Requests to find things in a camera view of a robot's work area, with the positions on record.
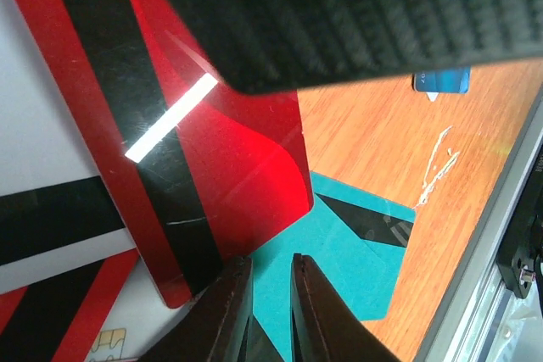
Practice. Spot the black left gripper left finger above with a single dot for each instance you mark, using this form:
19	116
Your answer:
218	326

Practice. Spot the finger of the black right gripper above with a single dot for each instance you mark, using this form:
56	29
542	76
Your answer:
263	46

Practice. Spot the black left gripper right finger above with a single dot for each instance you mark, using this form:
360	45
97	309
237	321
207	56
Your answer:
322	326

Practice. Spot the red card black stripe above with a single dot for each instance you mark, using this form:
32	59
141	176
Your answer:
198	172

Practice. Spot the teal card black stripe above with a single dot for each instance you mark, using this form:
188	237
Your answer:
358	240

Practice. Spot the blue card right side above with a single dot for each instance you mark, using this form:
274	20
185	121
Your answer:
443	81

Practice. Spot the white card black stripe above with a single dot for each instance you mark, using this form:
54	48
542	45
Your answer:
56	214

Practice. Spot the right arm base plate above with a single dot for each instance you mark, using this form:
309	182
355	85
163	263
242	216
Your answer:
522	241

